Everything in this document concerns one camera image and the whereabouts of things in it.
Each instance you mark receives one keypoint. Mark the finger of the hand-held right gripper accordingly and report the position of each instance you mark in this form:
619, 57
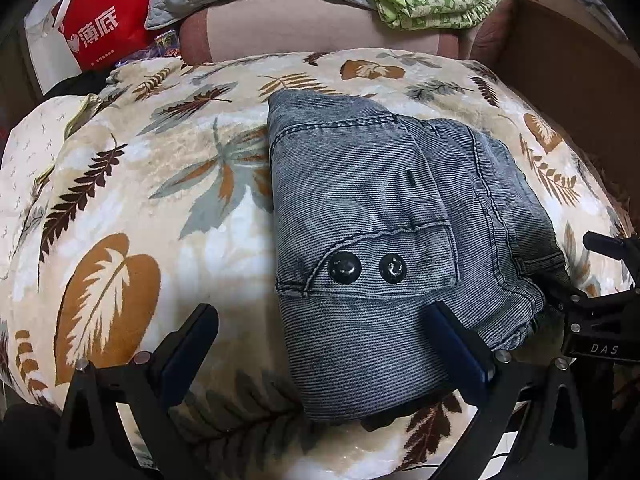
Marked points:
555, 300
607, 245

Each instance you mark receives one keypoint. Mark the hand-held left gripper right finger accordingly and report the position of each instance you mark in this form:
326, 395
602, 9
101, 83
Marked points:
460, 355

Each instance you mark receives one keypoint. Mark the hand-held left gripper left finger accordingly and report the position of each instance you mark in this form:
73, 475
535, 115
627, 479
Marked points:
185, 360

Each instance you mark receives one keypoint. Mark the blue denim pants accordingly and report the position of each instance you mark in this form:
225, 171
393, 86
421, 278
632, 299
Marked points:
360, 210

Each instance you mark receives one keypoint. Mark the brown fuzzy blanket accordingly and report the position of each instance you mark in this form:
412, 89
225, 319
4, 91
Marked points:
620, 195

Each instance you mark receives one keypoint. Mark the leaf print blanket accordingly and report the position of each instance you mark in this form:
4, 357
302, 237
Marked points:
150, 260

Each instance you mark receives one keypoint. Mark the brown cardboard box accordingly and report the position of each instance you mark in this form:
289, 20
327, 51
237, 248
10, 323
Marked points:
560, 60

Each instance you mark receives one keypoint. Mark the white small-print cloth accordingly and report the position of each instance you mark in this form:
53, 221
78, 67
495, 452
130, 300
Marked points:
30, 150

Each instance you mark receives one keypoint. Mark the dark cloth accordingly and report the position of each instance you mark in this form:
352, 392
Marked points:
80, 85

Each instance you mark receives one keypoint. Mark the colourful small packet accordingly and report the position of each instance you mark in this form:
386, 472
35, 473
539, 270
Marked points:
165, 42

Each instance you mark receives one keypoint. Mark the red shopping bag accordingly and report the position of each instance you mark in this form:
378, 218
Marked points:
105, 20

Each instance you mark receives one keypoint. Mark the pink brown sofa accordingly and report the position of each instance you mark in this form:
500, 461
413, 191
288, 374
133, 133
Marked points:
300, 30

